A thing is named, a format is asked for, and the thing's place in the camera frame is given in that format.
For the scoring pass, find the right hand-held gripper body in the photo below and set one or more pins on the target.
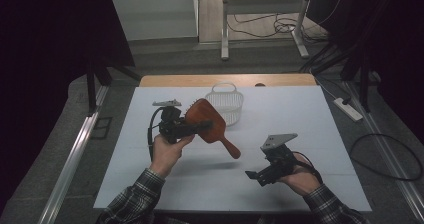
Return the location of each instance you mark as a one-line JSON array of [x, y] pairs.
[[280, 159]]

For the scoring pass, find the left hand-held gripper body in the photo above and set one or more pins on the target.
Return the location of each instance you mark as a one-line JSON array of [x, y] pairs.
[[170, 125]]

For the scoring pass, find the brown wooden hairbrush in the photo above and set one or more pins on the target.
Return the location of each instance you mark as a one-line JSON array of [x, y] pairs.
[[208, 112]]

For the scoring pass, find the white plastic basket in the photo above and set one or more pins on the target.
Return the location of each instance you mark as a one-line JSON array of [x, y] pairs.
[[231, 105]]

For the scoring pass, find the person's left hand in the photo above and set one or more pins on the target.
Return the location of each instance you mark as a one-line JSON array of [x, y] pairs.
[[166, 155]]

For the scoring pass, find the person's right hand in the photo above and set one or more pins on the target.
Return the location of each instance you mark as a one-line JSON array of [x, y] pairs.
[[301, 180]]

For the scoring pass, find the white table mat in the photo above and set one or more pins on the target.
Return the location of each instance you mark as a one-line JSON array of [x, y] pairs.
[[300, 110]]

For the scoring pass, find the dark square floor plate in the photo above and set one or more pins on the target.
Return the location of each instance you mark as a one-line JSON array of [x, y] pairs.
[[101, 128]]

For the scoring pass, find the white power strip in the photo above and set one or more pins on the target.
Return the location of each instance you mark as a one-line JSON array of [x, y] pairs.
[[348, 110]]

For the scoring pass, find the black metal stand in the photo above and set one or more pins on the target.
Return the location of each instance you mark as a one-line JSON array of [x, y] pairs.
[[365, 84], [91, 90]]

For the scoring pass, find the black plug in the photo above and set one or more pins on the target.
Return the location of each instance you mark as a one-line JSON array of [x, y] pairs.
[[347, 100]]

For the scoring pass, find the white panel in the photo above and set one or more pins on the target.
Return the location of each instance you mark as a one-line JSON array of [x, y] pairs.
[[153, 14]]

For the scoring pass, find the aluminium rail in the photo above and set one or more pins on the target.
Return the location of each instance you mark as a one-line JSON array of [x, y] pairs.
[[383, 140], [70, 164]]

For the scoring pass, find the white metal desk frame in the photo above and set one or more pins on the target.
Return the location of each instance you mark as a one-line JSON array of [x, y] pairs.
[[263, 6]]

